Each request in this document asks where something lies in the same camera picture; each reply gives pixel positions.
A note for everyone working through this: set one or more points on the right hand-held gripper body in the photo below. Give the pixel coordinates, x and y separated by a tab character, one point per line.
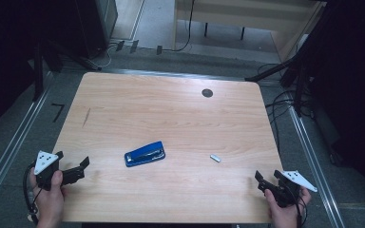
286	193

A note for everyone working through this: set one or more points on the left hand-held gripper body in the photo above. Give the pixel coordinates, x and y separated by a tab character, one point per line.
46	164

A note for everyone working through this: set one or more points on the silver staple strip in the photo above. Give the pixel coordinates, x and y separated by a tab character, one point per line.
215	158

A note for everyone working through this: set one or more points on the blue stapler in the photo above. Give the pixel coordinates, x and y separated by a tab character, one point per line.
144	154

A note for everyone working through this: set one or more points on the person's right hand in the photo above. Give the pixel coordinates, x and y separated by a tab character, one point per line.
285	217

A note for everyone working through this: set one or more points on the person's left hand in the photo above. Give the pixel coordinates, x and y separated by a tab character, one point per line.
50	202

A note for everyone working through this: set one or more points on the black tape floor mark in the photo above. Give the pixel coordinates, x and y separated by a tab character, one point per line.
58	111

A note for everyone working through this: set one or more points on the black metal stand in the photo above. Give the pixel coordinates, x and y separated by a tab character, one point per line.
38	72
299	82

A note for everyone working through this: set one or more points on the dark round table grommet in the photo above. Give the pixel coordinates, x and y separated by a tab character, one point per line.
207	93

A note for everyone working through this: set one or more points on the dark cabinet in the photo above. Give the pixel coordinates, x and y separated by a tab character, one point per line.
95	25

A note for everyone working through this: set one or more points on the metal floor rail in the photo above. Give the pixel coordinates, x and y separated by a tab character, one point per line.
313	164
15	145

